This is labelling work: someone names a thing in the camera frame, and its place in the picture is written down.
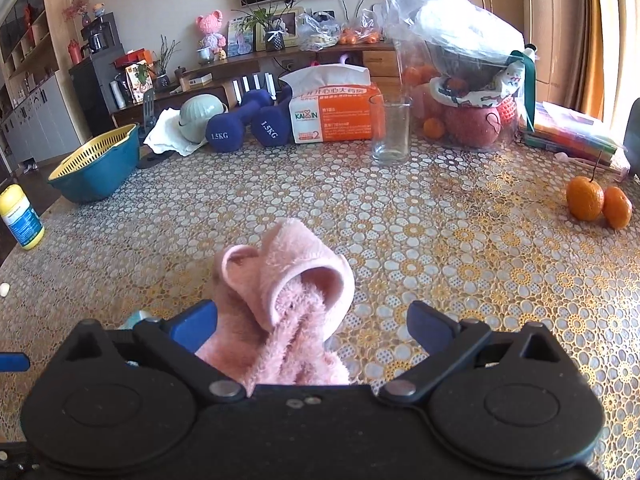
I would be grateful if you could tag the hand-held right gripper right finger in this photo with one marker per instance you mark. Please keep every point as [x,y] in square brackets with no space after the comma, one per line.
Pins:
[430,325]

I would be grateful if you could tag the blue dumbbell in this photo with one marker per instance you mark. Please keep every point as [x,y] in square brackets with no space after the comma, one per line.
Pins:
[225,132]
[267,127]

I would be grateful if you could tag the small plant in dark vase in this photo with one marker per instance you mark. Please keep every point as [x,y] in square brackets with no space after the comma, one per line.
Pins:
[274,40]

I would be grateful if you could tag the white cloth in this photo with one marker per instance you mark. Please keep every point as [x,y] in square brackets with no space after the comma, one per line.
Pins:
[162,135]

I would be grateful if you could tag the yellow pill bottle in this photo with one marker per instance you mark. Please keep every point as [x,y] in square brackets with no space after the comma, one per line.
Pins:
[22,220]

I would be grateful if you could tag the orange box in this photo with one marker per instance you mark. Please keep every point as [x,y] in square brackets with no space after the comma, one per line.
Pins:
[135,57]

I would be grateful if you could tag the blue bowl with yellow colander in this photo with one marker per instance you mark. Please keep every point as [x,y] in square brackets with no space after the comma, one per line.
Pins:
[95,180]

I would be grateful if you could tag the white flat box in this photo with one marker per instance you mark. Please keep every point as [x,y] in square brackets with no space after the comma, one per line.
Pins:
[199,79]

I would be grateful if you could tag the tangerine with stem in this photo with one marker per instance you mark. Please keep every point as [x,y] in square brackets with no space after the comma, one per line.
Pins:
[584,199]

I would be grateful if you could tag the clear bag of tangerines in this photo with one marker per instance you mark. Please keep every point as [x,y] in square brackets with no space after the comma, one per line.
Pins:
[362,32]

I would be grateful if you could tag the orange and white tissue pack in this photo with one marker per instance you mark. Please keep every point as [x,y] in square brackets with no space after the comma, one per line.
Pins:
[335,115]

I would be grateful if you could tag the teal and white tube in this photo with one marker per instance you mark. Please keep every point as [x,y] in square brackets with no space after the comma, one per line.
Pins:
[136,319]

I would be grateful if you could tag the wall shelf unit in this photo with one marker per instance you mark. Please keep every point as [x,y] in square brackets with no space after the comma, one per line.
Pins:
[30,85]

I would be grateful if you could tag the small grey cup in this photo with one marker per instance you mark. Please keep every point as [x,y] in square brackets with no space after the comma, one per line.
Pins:
[205,55]

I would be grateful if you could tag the small standing picture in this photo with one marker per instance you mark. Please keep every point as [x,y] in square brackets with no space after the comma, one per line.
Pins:
[240,37]

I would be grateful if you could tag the pair of shoes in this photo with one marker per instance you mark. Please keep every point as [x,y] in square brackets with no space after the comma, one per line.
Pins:
[30,165]

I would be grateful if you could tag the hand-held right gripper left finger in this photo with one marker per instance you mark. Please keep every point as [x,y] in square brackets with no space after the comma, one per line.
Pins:
[195,322]

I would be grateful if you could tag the grey metal bowl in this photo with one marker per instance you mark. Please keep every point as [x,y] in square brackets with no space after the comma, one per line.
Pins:
[465,67]

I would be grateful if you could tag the large clear plastic bag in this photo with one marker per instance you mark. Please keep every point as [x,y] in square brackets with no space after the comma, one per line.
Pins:
[450,20]

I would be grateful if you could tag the black cabinet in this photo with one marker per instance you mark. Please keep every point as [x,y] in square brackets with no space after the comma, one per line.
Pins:
[92,90]

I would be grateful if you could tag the pink flowers in vase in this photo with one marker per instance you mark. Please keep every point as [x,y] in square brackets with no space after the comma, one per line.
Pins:
[77,10]

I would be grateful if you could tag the dark chair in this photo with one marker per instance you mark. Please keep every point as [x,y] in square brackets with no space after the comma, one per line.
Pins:
[633,145]

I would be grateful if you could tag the white roll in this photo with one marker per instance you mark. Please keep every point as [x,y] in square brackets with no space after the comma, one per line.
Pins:
[116,96]

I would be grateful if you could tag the red bottle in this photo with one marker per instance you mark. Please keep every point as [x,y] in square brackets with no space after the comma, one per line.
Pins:
[75,52]

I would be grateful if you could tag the clear glass cup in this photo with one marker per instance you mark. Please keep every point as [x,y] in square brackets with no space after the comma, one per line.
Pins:
[391,135]

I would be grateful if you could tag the grey slotted spatula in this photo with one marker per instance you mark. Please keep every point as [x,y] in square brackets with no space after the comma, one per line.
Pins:
[149,110]

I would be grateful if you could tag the printed snack bag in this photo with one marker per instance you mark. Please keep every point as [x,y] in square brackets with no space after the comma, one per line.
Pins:
[136,85]

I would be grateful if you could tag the pink fluffy towel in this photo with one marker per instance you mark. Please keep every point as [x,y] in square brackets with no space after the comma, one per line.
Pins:
[290,260]

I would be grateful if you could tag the clear bag of food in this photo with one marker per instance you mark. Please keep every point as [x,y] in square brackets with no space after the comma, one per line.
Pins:
[320,32]

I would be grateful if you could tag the curtain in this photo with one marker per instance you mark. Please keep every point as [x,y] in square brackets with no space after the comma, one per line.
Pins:
[617,35]

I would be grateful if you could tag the black coffee machine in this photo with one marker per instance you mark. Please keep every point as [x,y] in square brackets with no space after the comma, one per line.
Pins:
[100,35]

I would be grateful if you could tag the small bagged tangerine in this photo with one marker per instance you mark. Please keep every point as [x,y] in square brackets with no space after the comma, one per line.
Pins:
[434,128]

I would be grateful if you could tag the patterned white bowl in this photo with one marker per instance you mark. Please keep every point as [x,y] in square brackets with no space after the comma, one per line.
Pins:
[495,92]

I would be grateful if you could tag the green ribbon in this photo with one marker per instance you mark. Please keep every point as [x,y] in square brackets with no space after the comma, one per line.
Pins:
[527,90]

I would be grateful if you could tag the white router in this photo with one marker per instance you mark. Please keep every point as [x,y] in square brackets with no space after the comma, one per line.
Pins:
[255,85]

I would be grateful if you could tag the twig plant in pot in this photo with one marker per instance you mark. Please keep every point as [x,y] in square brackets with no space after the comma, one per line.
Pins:
[162,80]

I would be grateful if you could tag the yellow photo frame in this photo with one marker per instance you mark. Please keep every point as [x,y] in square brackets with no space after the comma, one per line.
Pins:
[292,25]

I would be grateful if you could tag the pink bear figure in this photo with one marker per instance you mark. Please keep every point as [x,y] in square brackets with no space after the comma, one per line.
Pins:
[210,32]

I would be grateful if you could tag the small figurine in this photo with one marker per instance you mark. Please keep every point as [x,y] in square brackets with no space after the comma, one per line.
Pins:
[99,10]

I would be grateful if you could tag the wooden television cabinet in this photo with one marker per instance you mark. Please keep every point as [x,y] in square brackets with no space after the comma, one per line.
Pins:
[235,67]

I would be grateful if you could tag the stack of colourful books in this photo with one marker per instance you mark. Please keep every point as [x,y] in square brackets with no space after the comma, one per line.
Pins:
[570,135]

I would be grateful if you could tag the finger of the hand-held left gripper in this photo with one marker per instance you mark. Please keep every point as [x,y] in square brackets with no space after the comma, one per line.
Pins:
[14,362]

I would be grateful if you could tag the yellow colander basket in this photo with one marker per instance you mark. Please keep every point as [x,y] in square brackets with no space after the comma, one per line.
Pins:
[90,152]

